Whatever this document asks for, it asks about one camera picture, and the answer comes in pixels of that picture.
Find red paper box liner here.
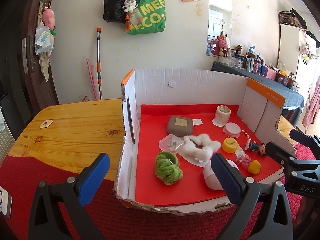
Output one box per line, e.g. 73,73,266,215
135,104,285,207

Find white plush keychain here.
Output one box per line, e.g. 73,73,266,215
122,0,138,13

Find orange cardboard box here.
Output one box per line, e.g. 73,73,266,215
114,67,297,217

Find blue cloth covered table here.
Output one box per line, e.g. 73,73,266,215
211,61,305,110

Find metal door handle plate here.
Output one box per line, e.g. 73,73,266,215
21,38,27,74

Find white square charger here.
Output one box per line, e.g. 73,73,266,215
0,186,12,218

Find green tote bag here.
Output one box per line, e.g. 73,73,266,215
125,0,167,36

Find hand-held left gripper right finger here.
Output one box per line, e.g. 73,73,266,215
211,152,293,240

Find green chenille scrunchie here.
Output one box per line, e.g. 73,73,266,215
155,151,183,186

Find clear plastic bag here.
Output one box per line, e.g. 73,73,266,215
34,21,55,55

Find pink rabbit plush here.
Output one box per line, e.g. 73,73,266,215
211,35,229,57

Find white round lid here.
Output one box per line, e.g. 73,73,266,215
223,122,241,138

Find yellow bottle cap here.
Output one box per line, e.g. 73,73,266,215
222,138,238,153

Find black hat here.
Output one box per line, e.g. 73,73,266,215
305,30,320,48

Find wall mirror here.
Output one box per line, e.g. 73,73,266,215
206,0,232,57

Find white fluffy star hair clip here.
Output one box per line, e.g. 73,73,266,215
180,133,221,165

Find dark brown door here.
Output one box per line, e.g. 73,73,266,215
0,0,60,135

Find white round jar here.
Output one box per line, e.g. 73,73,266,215
212,105,232,126

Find pink round case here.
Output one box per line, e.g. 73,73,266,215
203,159,240,191

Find glass mug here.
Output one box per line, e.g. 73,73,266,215
226,56,243,68

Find hanging wardrobe ornaments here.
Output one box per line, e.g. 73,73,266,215
299,34,317,64

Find beige cloth bag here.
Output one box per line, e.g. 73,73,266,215
37,52,52,82

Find pink hanging garment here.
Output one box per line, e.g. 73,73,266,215
302,77,320,128

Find small clear plastic box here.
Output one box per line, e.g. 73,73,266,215
158,134,185,155

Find white wardrobe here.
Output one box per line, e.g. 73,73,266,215
276,11,318,98

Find pink plastic hanger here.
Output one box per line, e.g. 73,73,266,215
86,59,99,100

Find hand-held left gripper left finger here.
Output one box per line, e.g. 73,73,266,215
28,152,110,240

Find silver mop handle orange grips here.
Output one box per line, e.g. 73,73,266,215
96,27,103,100

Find blue and black figurine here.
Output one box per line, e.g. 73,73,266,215
245,140,267,156

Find black backpack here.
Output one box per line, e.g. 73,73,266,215
103,0,133,24

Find red knitted mat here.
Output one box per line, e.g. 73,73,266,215
0,142,320,240

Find leopard print bag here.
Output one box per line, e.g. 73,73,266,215
278,8,307,29

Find pink and yellow figurine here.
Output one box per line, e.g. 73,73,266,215
236,152,262,174

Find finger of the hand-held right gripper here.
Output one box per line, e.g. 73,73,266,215
290,129,320,159
265,141,320,178

